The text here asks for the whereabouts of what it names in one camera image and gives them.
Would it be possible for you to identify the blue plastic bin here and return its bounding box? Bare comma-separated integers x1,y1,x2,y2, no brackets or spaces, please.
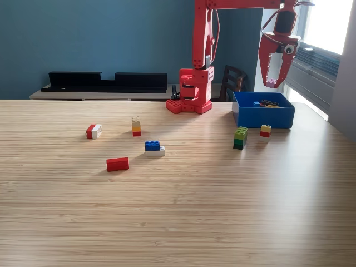
232,92,296,129

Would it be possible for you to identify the yellow red white brick stack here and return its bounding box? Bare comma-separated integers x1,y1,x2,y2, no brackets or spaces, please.
260,124,272,143

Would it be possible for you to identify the grey window heater unit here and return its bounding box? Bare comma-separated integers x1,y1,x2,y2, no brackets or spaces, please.
282,38,342,115

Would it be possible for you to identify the dark wooden chair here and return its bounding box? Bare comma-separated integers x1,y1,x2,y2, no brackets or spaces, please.
219,65,248,102

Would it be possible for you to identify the bright window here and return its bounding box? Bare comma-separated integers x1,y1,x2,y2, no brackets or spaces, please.
289,0,355,55

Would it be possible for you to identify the green brick stack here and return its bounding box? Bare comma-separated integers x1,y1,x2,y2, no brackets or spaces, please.
233,126,249,151

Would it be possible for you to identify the blue white brick stack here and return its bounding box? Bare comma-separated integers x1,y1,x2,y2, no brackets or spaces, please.
144,141,165,157

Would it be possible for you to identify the tan orange red brick stack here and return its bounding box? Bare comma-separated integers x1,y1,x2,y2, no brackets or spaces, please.
131,116,142,137

